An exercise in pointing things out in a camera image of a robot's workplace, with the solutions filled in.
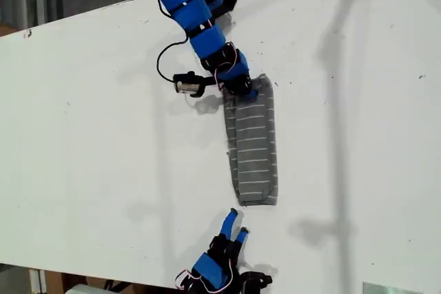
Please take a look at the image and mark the grey white-striped towel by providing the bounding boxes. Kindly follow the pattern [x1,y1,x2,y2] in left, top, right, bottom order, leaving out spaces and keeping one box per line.
[222,73,279,207]

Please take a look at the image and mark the red white servo wire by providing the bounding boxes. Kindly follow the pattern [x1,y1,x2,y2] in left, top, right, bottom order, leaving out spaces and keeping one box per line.
[174,268,207,290]
[213,48,240,92]

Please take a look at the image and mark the white table leg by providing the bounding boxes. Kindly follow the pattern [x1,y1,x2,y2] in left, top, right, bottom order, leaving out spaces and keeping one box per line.
[28,268,48,294]

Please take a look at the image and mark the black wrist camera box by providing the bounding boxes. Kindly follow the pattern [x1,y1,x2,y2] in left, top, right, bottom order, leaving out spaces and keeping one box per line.
[173,73,204,95]
[240,272,273,294]

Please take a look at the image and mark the white plastic box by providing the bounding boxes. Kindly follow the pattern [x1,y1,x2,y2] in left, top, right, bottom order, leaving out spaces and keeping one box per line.
[65,283,107,294]

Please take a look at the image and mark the black camera cable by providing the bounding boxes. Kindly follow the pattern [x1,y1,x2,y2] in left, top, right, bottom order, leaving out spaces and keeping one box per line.
[156,41,192,81]

